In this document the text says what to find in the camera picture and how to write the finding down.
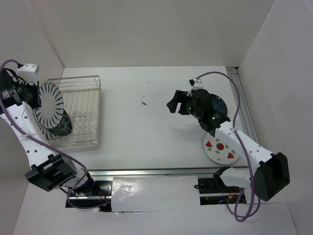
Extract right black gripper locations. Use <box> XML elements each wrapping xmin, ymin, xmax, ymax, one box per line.
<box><xmin>167</xmin><ymin>90</ymin><xmax>202</xmax><ymax>119</ymax></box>

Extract blue striped plate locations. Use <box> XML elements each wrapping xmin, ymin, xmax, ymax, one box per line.
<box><xmin>39</xmin><ymin>124</ymin><xmax>60</xmax><ymax>140</ymax></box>
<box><xmin>34</xmin><ymin>82</ymin><xmax>64</xmax><ymax>129</ymax></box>

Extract dark blue glazed plate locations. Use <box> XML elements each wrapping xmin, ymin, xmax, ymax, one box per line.
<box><xmin>209</xmin><ymin>94</ymin><xmax>230</xmax><ymax>121</ymax></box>
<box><xmin>58</xmin><ymin>110</ymin><xmax>72</xmax><ymax>136</ymax></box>

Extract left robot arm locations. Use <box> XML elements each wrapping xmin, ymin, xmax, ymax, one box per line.
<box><xmin>0</xmin><ymin>64</ymin><xmax>97</xmax><ymax>196</ymax></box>

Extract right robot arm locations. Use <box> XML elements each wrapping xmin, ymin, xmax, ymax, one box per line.
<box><xmin>167</xmin><ymin>89</ymin><xmax>290</xmax><ymax>202</ymax></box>

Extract right strawberry pattern plate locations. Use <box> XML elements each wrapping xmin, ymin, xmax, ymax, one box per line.
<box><xmin>202</xmin><ymin>133</ymin><xmax>241</xmax><ymax>165</ymax></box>

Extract white glossy cover sheet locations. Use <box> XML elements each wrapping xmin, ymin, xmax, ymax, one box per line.
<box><xmin>111</xmin><ymin>176</ymin><xmax>200</xmax><ymax>212</ymax></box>

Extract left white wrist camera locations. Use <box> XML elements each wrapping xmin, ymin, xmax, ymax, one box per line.
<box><xmin>17</xmin><ymin>63</ymin><xmax>39</xmax><ymax>85</ymax></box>

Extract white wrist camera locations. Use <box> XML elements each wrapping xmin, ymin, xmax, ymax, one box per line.
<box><xmin>17</xmin><ymin>63</ymin><xmax>39</xmax><ymax>85</ymax></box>
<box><xmin>187</xmin><ymin>78</ymin><xmax>204</xmax><ymax>97</ymax></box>

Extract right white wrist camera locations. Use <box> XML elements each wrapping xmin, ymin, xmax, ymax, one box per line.
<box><xmin>187</xmin><ymin>78</ymin><xmax>204</xmax><ymax>97</ymax></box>

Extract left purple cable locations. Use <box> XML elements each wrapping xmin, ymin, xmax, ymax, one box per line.
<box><xmin>0</xmin><ymin>59</ymin><xmax>112</xmax><ymax>209</ymax></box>

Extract white wire dish rack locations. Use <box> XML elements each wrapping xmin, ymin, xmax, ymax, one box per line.
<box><xmin>47</xmin><ymin>75</ymin><xmax>101</xmax><ymax>148</ymax></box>

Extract aluminium rail frame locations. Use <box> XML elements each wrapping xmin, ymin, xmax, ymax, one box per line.
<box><xmin>36</xmin><ymin>66</ymin><xmax>268</xmax><ymax>206</ymax></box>

